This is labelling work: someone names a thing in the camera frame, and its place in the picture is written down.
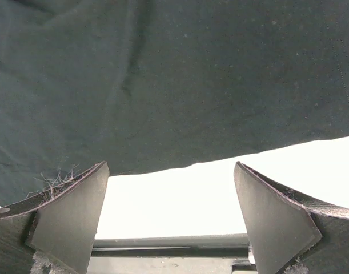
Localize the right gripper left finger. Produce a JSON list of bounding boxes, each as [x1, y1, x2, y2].
[[0, 162, 110, 273]]

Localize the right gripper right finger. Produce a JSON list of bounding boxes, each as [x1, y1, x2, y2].
[[234, 162, 349, 274]]

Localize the black t shirt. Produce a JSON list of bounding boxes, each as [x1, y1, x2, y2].
[[0, 1, 349, 206]]

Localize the aluminium front rail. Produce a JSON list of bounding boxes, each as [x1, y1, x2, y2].
[[87, 234, 257, 273]]

